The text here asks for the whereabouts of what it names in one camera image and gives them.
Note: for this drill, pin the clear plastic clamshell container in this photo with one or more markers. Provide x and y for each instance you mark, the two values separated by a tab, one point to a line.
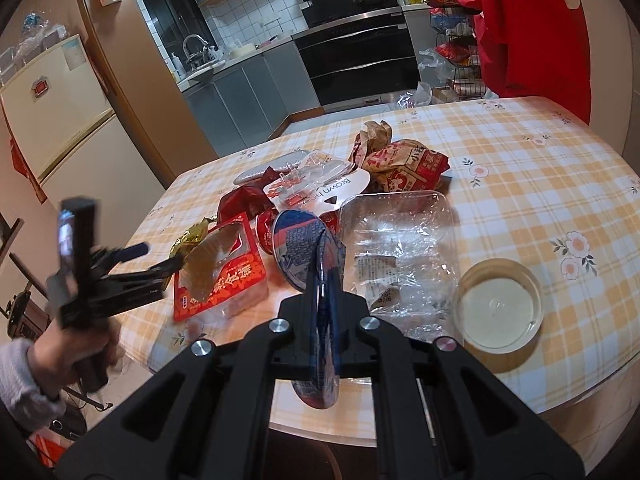
401	257

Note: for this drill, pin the dark red foil wrapper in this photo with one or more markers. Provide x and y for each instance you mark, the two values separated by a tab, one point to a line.
249	198

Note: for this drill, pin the chrome sink faucet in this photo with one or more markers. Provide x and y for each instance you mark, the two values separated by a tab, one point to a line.
197	50

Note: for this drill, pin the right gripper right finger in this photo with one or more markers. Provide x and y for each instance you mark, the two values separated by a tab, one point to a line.
438	412

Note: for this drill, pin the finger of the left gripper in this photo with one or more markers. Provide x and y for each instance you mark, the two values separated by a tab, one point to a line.
128	291
110	257

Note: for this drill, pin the cream refrigerator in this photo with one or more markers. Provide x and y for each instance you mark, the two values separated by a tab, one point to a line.
70	135

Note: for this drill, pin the grey sleeve left forearm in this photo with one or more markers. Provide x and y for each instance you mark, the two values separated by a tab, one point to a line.
23	398

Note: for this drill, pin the blue red round lid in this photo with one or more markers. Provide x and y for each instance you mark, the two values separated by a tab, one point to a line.
305	259

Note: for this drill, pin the gold foil wrapper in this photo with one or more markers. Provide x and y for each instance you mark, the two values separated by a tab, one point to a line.
189	239

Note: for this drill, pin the grey flat pouch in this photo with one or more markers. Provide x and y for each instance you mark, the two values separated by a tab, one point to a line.
280	165

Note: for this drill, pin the yellow plaid tablecloth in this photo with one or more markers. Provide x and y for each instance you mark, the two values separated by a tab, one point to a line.
530	182

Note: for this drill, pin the grey kitchen cabinets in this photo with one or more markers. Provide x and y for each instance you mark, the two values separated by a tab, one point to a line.
248	102

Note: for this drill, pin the left hand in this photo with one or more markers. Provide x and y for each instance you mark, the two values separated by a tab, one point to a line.
52	357

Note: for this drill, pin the black built-in oven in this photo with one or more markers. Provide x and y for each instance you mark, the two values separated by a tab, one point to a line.
355	50

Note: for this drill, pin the round white plastic lid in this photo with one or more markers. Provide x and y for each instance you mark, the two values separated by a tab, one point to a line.
498	307

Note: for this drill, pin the red window snack box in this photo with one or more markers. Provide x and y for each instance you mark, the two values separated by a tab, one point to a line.
222	276

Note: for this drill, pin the red hanging apron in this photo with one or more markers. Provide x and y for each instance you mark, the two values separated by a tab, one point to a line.
534	48

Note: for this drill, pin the wire storage rack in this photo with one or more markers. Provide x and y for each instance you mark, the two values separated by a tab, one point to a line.
455	58

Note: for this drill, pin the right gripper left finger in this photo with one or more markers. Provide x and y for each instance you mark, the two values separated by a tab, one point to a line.
205	415

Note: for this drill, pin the crumpled red paper bag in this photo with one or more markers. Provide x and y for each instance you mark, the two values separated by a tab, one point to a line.
396	166

